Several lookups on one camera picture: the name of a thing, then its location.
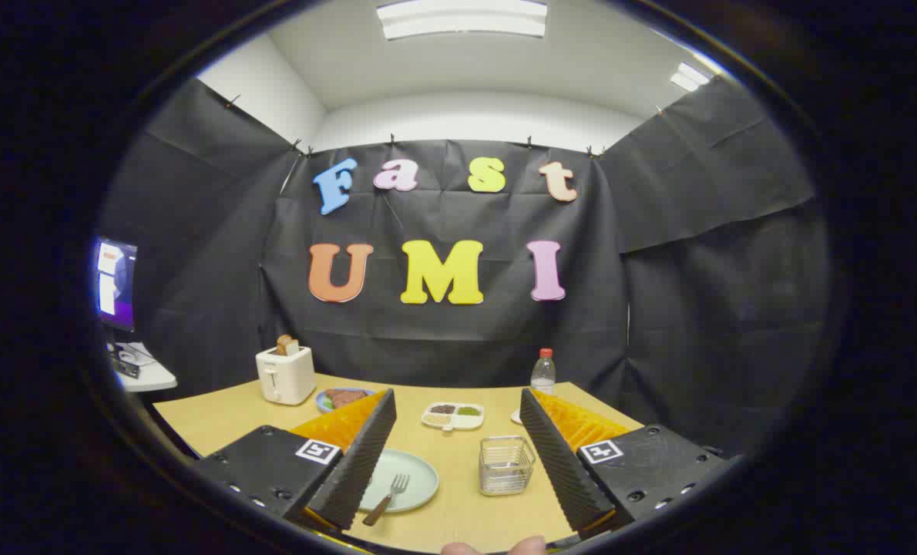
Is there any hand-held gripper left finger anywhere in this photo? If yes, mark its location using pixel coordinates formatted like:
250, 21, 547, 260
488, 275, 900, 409
193, 388, 398, 533

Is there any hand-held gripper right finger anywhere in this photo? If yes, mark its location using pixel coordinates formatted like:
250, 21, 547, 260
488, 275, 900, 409
519, 388, 731, 540

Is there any wooden handle metal fork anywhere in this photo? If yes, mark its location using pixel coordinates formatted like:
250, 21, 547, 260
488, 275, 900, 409
362, 473, 411, 527

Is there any pale green plate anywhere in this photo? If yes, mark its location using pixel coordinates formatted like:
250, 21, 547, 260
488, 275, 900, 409
358, 449, 440, 514

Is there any blue plate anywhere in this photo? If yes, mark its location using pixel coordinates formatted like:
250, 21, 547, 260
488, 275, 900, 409
316, 388, 376, 414

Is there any clear water bottle red cap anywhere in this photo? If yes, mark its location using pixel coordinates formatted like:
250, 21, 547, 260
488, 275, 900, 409
531, 348, 557, 396

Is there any white divided dish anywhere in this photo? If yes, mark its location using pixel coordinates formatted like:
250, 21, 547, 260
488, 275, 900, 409
421, 402, 485, 432

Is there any cream toaster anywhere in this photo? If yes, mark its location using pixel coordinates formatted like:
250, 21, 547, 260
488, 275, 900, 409
256, 345, 317, 406

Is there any white side table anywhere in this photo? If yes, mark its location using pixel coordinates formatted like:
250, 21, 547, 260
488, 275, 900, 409
106, 341, 178, 394

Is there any computer monitor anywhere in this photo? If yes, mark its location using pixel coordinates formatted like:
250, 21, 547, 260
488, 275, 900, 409
95, 237, 139, 334

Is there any small ceiling light panel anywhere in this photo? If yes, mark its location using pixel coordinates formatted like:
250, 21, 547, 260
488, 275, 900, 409
669, 63, 712, 93

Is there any long ceiling light panel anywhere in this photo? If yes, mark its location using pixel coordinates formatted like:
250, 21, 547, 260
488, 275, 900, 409
376, 0, 549, 41

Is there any metal wire basket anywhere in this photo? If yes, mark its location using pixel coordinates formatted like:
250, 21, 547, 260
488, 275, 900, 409
479, 436, 537, 496

